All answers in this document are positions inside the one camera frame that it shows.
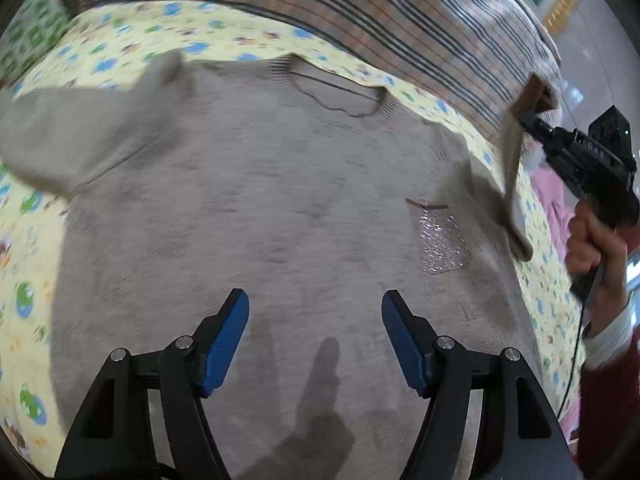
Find taupe knit sweater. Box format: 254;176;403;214
1;51;542;479

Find red sleeve right forearm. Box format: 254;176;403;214
576;307;639;479

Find right hand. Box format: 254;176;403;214
565;202;636;337

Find pink cloth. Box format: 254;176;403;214
525;162;574;278

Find plaid brown quilt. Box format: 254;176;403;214
64;0;562;139

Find yellow cartoon bear bedsheet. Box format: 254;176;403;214
1;1;584;474

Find green patterned pillow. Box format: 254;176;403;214
1;0;70;86

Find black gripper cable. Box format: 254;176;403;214
556;303;587;418

